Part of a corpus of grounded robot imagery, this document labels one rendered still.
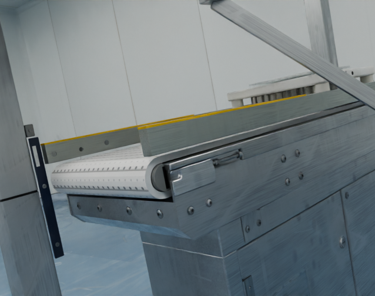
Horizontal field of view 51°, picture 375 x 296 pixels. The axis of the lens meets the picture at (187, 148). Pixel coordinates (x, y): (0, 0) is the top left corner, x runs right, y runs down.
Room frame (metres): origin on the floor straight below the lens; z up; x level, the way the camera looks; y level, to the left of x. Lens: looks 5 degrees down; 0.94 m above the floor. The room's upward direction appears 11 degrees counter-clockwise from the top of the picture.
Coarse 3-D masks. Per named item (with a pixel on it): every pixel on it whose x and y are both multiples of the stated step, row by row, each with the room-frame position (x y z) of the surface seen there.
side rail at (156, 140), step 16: (304, 96) 0.65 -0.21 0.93; (320, 96) 0.69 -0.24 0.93; (336, 96) 0.73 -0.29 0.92; (352, 96) 0.77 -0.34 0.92; (240, 112) 0.54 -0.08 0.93; (256, 112) 0.56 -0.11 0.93; (272, 112) 0.59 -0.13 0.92; (288, 112) 0.62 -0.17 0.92; (304, 112) 0.65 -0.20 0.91; (160, 128) 0.44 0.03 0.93; (176, 128) 0.46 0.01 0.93; (192, 128) 0.47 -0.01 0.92; (208, 128) 0.49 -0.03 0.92; (224, 128) 0.51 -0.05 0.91; (240, 128) 0.53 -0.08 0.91; (144, 144) 0.43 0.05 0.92; (160, 144) 0.44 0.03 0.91; (176, 144) 0.45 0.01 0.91; (192, 144) 0.47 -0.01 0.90
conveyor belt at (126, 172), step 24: (288, 120) 0.65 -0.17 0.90; (216, 144) 0.52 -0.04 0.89; (72, 168) 0.58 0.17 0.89; (96, 168) 0.53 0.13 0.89; (120, 168) 0.48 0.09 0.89; (144, 168) 0.45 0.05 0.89; (72, 192) 0.59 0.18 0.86; (96, 192) 0.53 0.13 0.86; (120, 192) 0.49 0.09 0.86; (144, 192) 0.45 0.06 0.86; (168, 192) 0.46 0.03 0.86
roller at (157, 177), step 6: (156, 168) 0.45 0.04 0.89; (162, 168) 0.45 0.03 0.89; (156, 174) 0.44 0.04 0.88; (162, 174) 0.45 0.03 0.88; (156, 180) 0.44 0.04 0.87; (162, 180) 0.45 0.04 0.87; (168, 180) 0.45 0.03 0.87; (156, 186) 0.44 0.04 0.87; (162, 186) 0.45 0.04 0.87; (168, 186) 0.45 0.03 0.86
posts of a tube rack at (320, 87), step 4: (364, 76) 0.90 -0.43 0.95; (368, 76) 0.90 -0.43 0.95; (372, 76) 0.90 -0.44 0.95; (360, 80) 0.91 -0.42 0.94; (364, 80) 0.90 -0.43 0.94; (368, 80) 0.90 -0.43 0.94; (372, 80) 0.90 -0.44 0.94; (316, 84) 0.76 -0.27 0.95; (320, 84) 0.75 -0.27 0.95; (324, 84) 0.75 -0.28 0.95; (328, 84) 0.76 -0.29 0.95; (316, 88) 0.76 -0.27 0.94; (320, 88) 0.76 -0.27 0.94; (324, 88) 0.75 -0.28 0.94; (328, 88) 0.76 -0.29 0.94; (316, 92) 0.76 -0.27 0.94; (232, 100) 0.92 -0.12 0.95; (236, 100) 0.91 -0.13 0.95; (240, 100) 0.91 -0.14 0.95; (232, 104) 0.92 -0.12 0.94; (236, 104) 0.91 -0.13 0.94; (240, 104) 0.91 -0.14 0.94
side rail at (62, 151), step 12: (168, 120) 0.81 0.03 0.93; (108, 132) 0.71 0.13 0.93; (120, 132) 0.73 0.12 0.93; (132, 132) 0.74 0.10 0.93; (48, 144) 0.63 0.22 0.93; (60, 144) 0.65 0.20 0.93; (72, 144) 0.66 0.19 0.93; (84, 144) 0.67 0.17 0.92; (96, 144) 0.69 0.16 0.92; (108, 144) 0.71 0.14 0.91; (120, 144) 0.72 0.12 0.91; (48, 156) 0.63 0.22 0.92; (60, 156) 0.64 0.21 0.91; (72, 156) 0.66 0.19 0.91
